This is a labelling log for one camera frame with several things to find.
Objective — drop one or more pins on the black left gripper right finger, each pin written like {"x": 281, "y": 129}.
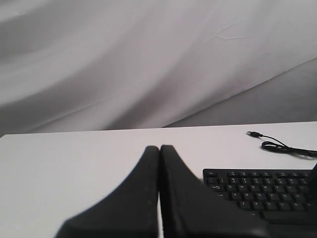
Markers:
{"x": 190, "y": 209}

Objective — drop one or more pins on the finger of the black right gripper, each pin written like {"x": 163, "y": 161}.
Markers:
{"x": 312, "y": 177}

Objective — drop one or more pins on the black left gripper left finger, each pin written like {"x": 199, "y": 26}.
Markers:
{"x": 130, "y": 211}

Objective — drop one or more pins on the black acer keyboard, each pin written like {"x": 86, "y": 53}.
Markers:
{"x": 277, "y": 196}

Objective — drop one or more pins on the grey backdrop cloth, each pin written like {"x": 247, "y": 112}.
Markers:
{"x": 77, "y": 65}

